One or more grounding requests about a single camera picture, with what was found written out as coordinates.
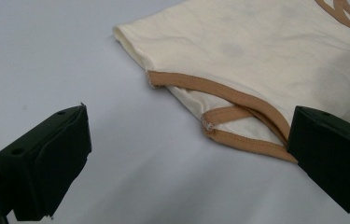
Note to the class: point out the cream baby bodysuit brown trim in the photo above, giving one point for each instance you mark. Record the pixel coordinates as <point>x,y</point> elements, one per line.
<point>241,46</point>

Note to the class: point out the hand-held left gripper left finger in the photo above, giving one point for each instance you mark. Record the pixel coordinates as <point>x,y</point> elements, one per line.
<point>48,161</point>

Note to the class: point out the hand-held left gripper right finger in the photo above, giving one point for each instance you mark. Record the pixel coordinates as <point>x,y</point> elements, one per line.
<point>334,158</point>

